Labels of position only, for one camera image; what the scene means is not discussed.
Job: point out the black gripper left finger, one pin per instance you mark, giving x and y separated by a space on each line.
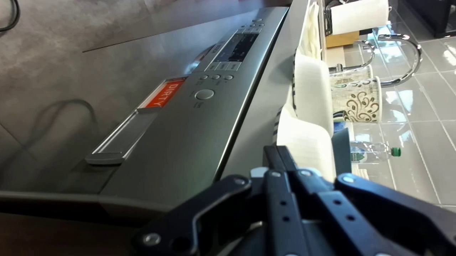
199 213

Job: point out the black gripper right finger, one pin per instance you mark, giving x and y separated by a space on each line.
379 222

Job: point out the clear bottle green cap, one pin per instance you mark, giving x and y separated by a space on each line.
374 151

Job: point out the black patterned paper cup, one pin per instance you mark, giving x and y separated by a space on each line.
363 104
350 71

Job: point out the chrome kitchen faucet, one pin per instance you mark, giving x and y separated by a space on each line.
419 54

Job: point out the brown box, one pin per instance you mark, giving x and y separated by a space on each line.
342 40

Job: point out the white paper towel roll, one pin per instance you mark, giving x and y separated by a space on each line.
357 15

